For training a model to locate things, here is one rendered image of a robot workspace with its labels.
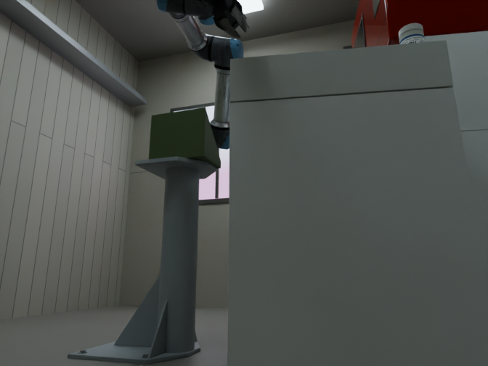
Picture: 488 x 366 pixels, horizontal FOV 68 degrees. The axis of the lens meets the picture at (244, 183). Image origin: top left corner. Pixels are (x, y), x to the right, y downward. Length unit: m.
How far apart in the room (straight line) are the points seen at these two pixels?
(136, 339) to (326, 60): 1.38
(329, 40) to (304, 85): 3.33
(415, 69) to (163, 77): 4.01
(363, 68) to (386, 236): 0.48
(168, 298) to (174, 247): 0.21
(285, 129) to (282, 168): 0.11
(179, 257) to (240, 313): 0.68
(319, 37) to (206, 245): 2.62
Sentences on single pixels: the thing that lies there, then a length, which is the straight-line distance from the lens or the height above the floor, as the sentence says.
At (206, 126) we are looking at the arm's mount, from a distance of 1.65.
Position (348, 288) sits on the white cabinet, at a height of 0.28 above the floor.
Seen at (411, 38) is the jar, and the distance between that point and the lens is 1.28.
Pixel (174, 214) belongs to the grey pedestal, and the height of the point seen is 0.58.
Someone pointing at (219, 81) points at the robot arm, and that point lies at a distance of 1.78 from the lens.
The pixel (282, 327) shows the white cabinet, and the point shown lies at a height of 0.19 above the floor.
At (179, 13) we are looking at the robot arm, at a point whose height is 1.24.
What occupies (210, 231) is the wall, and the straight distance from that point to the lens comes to 3.96.
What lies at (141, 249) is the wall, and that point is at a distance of 4.33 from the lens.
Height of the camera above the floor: 0.32
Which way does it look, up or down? 14 degrees up
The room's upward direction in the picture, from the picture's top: straight up
